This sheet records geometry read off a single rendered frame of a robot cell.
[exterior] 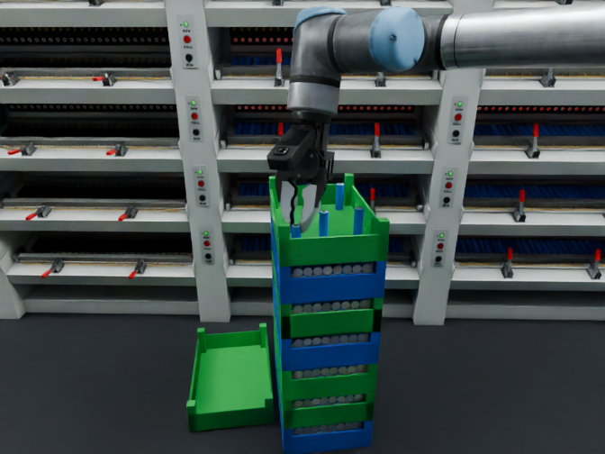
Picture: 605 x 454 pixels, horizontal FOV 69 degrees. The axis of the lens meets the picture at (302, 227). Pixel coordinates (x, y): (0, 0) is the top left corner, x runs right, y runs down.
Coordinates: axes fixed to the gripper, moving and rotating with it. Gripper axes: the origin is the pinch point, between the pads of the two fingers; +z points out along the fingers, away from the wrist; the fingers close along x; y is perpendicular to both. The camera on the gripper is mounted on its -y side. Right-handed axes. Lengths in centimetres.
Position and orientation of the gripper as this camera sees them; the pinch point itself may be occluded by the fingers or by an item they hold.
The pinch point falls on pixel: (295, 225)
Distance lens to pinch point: 80.0
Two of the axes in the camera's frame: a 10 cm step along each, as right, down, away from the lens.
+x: -9.2, -1.6, 3.6
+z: -1.0, 9.8, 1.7
